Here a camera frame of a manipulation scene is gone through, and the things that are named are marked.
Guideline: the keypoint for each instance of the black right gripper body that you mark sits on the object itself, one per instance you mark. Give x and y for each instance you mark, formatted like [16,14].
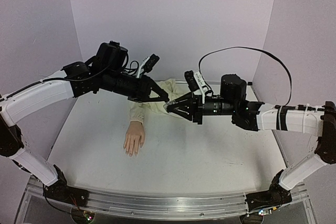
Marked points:
[197,108]

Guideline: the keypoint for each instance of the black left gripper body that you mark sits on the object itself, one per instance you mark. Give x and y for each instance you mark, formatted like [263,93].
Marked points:
[137,93]

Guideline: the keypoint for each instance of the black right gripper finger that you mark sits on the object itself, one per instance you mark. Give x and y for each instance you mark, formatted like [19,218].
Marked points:
[183,112]
[187,100]

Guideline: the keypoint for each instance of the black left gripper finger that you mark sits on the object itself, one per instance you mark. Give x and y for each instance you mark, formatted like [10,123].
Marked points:
[155,90]
[156,99]

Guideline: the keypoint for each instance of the clear glitter nail polish bottle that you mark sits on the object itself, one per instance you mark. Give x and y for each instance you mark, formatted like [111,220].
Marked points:
[170,106]

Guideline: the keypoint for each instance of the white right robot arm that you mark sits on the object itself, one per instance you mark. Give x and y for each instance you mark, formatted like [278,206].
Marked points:
[316,121]

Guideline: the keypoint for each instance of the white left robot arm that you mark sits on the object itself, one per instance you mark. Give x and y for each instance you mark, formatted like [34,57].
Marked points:
[107,70]

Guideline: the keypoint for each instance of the cream cloth garment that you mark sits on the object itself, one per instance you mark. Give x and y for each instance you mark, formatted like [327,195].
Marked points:
[137,111]

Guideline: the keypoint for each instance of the mannequin hand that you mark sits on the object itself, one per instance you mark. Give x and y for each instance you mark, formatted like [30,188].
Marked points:
[134,138]

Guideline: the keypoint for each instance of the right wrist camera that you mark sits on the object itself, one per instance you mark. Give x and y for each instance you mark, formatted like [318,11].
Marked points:
[196,83]

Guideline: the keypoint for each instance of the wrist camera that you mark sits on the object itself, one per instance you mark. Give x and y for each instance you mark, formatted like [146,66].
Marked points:
[196,83]
[147,65]

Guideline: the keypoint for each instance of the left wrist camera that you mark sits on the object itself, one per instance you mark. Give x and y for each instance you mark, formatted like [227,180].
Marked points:
[147,65]

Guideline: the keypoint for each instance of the aluminium front rail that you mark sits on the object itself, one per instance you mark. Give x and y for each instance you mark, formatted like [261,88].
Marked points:
[108,207]

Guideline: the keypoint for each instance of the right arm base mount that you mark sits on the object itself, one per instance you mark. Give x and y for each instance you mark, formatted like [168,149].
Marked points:
[275,196]

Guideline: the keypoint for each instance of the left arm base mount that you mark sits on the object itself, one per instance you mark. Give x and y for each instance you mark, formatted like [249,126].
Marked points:
[65,190]

